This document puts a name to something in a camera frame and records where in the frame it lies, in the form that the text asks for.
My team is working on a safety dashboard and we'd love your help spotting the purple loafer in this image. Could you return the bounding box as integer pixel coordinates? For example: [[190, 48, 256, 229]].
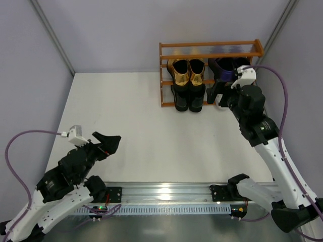
[[208, 57, 234, 82], [233, 57, 251, 69]]

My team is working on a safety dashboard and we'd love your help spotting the black patent loafer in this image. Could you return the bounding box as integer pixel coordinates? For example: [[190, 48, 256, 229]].
[[171, 85, 189, 112], [188, 84, 206, 112]]

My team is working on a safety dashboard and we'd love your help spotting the gold loafer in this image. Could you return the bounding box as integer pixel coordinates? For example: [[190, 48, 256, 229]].
[[167, 48, 190, 89], [188, 57, 205, 86]]

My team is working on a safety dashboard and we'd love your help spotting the white sneaker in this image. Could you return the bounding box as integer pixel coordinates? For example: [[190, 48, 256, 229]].
[[215, 103, 228, 111]]

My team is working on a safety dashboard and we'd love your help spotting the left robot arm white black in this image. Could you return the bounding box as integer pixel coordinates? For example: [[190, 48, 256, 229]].
[[1, 126, 121, 241]]

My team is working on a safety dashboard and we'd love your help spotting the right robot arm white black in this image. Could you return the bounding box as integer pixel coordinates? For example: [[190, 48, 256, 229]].
[[206, 82, 322, 232]]

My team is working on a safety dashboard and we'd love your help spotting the orange wooden shoe shelf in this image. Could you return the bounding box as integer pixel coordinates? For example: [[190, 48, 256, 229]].
[[158, 39, 264, 107]]

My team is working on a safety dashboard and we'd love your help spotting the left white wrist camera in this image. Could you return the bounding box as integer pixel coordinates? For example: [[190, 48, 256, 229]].
[[60, 125, 90, 147]]

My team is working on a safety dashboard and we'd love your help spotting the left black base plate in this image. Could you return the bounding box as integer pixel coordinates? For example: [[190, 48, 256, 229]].
[[101, 186, 123, 204]]

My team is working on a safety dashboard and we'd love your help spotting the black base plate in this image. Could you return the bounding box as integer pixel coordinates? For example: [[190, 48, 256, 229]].
[[101, 186, 123, 204], [209, 184, 250, 202]]

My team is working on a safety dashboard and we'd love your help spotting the slotted grey cable duct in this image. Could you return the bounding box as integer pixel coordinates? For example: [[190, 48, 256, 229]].
[[73, 202, 231, 216]]

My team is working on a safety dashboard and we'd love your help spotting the aluminium mounting rail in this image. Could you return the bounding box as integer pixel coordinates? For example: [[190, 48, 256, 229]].
[[75, 181, 281, 205]]

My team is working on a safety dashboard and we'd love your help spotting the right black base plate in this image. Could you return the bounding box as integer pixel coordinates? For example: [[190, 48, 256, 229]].
[[209, 184, 250, 202]]

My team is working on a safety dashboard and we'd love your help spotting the right aluminium corner post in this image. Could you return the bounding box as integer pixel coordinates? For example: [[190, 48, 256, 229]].
[[255, 0, 300, 65]]

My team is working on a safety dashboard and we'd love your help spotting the aluminium corner post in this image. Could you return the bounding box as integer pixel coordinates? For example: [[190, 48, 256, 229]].
[[28, 0, 76, 77], [255, 0, 300, 65]]

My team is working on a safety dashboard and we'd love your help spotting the left aluminium corner post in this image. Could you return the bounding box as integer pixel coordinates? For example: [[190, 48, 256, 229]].
[[28, 0, 76, 77]]

